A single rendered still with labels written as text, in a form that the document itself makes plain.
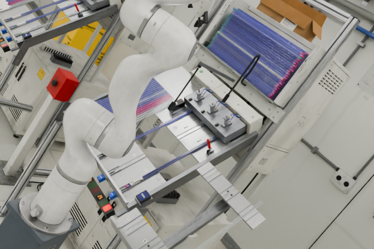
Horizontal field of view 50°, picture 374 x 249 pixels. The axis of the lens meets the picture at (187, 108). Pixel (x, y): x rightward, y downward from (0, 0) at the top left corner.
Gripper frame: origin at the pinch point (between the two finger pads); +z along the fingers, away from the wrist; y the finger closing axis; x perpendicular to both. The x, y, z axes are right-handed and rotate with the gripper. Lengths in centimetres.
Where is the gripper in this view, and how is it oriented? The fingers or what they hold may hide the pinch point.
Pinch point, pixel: (195, 15)
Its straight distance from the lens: 165.8
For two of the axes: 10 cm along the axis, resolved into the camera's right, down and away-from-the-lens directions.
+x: 9.2, -1.2, 3.8
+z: -3.1, 3.9, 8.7
